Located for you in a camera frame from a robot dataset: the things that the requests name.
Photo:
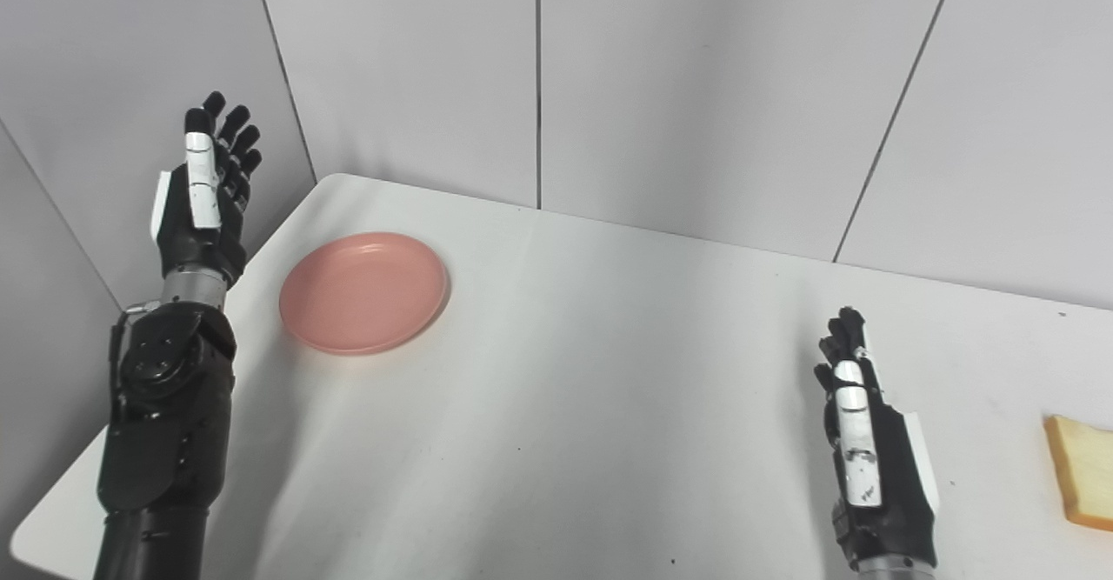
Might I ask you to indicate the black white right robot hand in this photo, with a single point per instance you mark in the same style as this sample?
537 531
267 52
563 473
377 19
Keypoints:
878 476

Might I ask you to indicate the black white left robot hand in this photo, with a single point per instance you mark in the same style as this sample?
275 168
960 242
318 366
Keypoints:
204 223

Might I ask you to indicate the pink round plate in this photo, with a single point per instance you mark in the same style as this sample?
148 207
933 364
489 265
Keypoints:
363 293

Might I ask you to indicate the slice of white bread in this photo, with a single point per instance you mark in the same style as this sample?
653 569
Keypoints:
1084 476

